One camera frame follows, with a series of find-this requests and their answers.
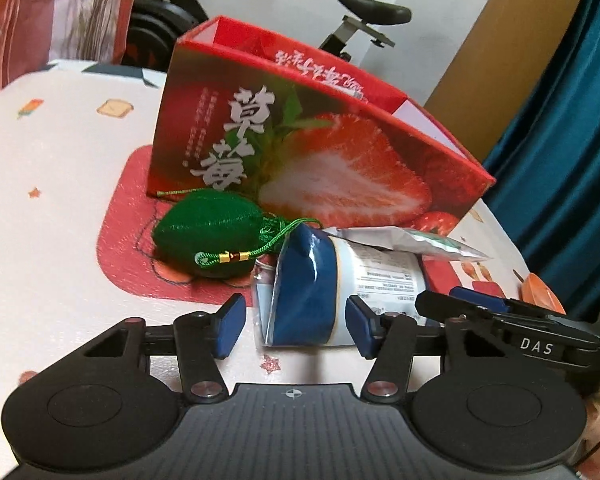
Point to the blue and white packet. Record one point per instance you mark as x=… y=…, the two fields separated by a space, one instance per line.
x=300 y=290

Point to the silver foil packet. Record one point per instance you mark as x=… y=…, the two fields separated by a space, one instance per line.
x=420 y=242

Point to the green tasselled fabric sachet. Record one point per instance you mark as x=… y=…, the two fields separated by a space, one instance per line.
x=205 y=230

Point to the orange plastic object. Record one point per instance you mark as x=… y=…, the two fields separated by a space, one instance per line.
x=537 y=287

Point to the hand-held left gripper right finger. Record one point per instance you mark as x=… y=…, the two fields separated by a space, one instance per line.
x=360 y=327

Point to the printed tablecloth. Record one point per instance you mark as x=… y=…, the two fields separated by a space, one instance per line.
x=55 y=185

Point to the teal curtain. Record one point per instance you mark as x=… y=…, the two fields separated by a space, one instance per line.
x=570 y=160

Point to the red strawberry print box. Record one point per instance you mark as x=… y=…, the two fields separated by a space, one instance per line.
x=330 y=160

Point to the wooden door panel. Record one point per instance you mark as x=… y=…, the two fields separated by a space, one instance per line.
x=505 y=60

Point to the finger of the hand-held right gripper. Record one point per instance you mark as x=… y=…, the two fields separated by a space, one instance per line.
x=480 y=297

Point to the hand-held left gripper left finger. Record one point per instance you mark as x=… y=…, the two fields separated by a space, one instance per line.
x=230 y=325

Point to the black exercise bike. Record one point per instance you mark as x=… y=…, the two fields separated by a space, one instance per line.
x=155 y=20

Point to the pink printed curtain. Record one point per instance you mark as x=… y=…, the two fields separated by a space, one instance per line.
x=30 y=10

